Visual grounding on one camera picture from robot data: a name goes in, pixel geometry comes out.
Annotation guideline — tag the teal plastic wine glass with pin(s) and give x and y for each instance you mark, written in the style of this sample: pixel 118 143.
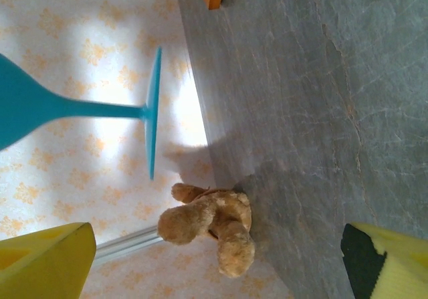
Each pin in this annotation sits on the teal plastic wine glass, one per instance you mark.
pixel 23 101

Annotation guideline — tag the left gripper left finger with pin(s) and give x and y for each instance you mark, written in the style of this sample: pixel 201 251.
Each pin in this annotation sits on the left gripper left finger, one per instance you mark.
pixel 40 265

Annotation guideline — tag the brown teddy bear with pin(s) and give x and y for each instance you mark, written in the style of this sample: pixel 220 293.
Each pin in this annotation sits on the brown teddy bear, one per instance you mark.
pixel 207 225

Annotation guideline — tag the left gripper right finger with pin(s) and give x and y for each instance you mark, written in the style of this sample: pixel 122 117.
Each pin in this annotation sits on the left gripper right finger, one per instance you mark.
pixel 401 269

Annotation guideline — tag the aluminium frame post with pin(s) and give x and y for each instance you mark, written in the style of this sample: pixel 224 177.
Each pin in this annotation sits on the aluminium frame post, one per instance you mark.
pixel 127 245

